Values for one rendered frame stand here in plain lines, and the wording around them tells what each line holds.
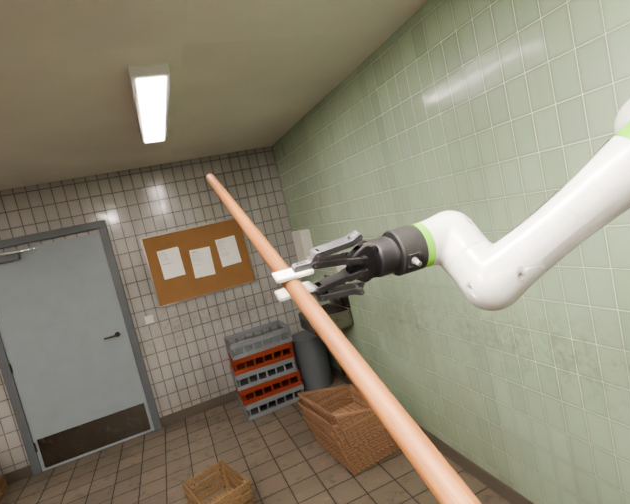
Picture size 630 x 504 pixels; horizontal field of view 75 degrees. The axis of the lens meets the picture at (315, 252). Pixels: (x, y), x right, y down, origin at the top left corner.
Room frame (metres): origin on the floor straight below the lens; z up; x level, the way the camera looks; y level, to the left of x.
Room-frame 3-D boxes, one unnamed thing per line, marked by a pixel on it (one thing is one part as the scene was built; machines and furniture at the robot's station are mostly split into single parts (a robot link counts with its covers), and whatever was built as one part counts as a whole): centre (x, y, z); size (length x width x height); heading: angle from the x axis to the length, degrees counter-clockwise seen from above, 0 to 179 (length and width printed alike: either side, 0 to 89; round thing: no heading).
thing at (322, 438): (2.93, 0.05, 0.14); 0.56 x 0.49 x 0.28; 26
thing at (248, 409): (4.04, 0.76, 0.08); 0.60 x 0.40 x 0.15; 112
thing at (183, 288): (4.32, 1.18, 1.55); 1.04 x 0.02 x 0.74; 110
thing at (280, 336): (4.04, 0.75, 0.68); 0.60 x 0.40 x 0.15; 110
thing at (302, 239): (4.25, 0.10, 1.45); 0.28 x 0.11 x 0.36; 20
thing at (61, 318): (3.84, 2.44, 1.08); 1.14 x 0.09 x 2.16; 110
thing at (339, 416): (2.92, 0.04, 0.32); 0.56 x 0.49 x 0.28; 28
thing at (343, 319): (3.73, 0.05, 0.69); 0.46 x 0.36 x 0.94; 20
